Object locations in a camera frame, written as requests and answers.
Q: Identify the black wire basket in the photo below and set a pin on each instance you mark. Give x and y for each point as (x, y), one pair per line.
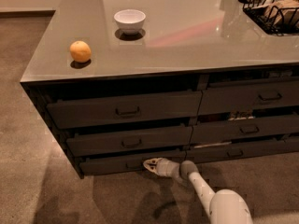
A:
(275, 17)

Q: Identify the white ceramic bowl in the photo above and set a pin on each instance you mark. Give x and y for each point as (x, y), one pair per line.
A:
(130, 21)

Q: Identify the orange fruit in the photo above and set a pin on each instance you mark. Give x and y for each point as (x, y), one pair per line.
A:
(80, 51)

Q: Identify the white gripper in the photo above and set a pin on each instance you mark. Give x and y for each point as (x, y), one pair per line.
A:
(163, 166)

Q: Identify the dark cabinet with grey top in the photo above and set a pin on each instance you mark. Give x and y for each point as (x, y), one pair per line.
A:
(184, 45)

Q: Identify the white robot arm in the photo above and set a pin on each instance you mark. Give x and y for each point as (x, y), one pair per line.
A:
(222, 207)

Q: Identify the dark drawer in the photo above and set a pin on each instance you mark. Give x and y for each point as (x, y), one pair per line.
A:
(243, 150)
(124, 109)
(100, 143)
(126, 163)
(249, 97)
(219, 131)

